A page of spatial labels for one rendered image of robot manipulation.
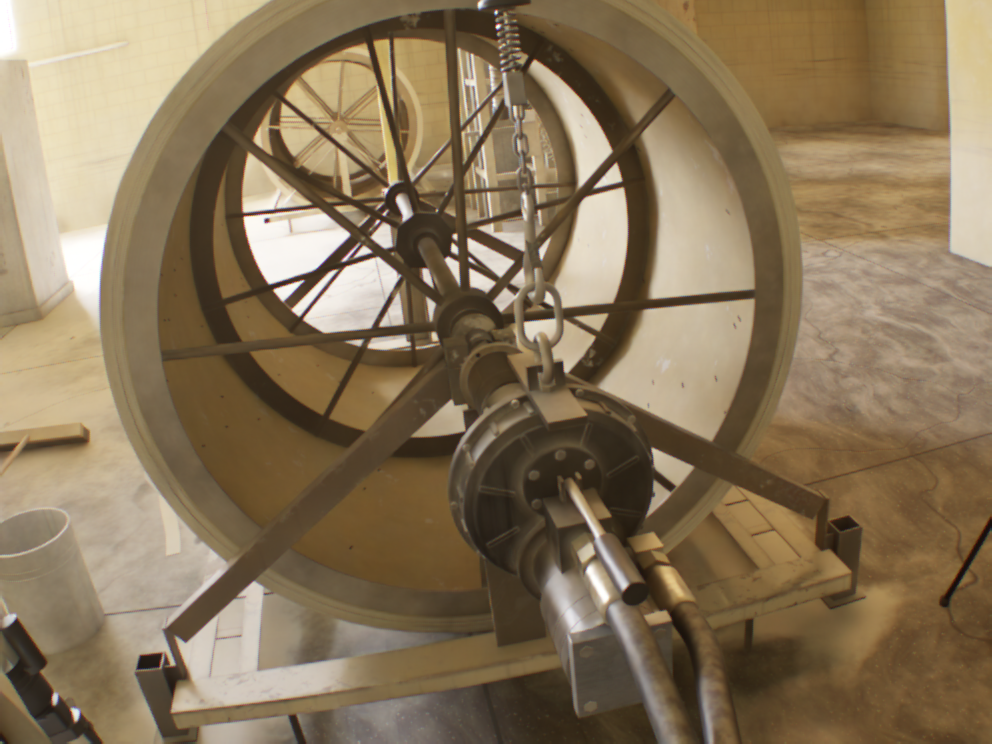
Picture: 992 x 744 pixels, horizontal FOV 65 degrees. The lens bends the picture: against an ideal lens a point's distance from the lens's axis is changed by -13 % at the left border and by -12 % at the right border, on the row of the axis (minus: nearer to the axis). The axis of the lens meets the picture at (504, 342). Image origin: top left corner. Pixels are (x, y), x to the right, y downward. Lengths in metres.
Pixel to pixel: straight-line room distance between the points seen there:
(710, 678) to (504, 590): 1.12
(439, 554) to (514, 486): 1.41
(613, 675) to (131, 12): 11.86
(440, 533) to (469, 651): 0.65
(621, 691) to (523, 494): 0.30
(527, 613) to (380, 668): 0.37
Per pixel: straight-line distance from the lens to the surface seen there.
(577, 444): 1.19
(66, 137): 12.72
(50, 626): 2.85
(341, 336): 1.98
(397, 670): 2.12
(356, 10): 1.88
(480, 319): 1.87
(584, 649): 1.02
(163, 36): 12.35
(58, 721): 1.51
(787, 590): 2.27
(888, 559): 2.75
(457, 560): 2.56
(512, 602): 2.07
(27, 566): 2.75
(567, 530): 1.10
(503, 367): 1.56
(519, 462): 1.18
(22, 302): 7.55
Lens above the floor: 1.52
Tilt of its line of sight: 19 degrees down
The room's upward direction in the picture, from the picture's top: 7 degrees counter-clockwise
